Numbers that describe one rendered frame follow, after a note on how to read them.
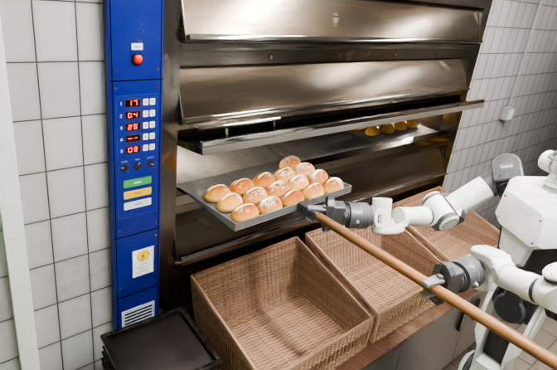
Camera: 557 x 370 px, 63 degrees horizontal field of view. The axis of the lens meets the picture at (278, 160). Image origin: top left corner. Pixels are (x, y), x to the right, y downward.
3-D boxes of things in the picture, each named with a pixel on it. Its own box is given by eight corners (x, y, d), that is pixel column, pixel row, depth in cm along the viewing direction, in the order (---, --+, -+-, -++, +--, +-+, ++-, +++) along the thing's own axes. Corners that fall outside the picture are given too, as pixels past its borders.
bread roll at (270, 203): (273, 203, 157) (275, 189, 155) (286, 211, 152) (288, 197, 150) (250, 211, 151) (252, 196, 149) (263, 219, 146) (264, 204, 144)
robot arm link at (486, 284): (481, 299, 125) (504, 288, 131) (479, 261, 124) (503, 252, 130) (446, 288, 135) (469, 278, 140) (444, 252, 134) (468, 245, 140)
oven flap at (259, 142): (202, 156, 138) (171, 143, 152) (483, 107, 250) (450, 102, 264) (202, 148, 137) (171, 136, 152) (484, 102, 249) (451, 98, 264)
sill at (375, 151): (167, 199, 161) (167, 189, 160) (440, 137, 273) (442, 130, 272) (175, 206, 157) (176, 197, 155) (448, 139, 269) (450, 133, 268)
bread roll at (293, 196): (294, 197, 164) (297, 182, 162) (307, 204, 159) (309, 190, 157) (273, 203, 157) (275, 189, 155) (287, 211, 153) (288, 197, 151)
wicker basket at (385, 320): (294, 281, 217) (302, 231, 206) (370, 250, 251) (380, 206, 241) (372, 347, 183) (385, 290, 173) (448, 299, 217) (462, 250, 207)
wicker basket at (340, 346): (184, 331, 179) (186, 274, 169) (289, 284, 215) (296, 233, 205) (259, 422, 146) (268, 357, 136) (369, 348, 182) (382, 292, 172)
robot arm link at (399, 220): (379, 235, 149) (409, 234, 156) (380, 207, 149) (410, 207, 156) (366, 231, 155) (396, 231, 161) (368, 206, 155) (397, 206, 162)
